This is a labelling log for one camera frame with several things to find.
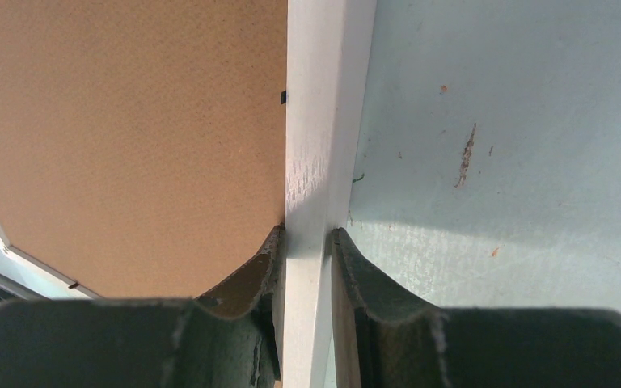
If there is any brown backing board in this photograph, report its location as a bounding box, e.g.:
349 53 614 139
0 1 287 297

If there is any white picture frame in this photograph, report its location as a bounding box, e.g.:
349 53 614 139
0 0 378 388

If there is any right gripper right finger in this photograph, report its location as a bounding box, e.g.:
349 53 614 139
332 228 621 387

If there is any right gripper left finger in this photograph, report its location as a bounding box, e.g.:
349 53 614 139
0 225 285 387

